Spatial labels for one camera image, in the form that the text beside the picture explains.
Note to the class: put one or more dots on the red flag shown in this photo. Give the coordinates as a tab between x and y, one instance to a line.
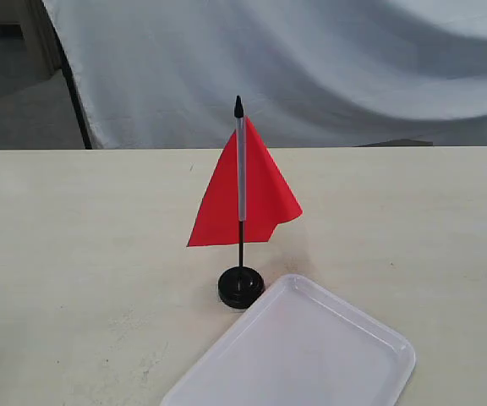
247	196

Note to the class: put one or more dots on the black round stand base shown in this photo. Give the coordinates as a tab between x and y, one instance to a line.
240	286

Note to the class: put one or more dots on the white plastic tray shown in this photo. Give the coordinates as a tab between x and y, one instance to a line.
299	344

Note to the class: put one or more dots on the white backdrop cloth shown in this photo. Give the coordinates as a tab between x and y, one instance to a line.
166	74

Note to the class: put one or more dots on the dark backdrop stand pole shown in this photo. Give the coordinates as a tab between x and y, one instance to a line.
74	97

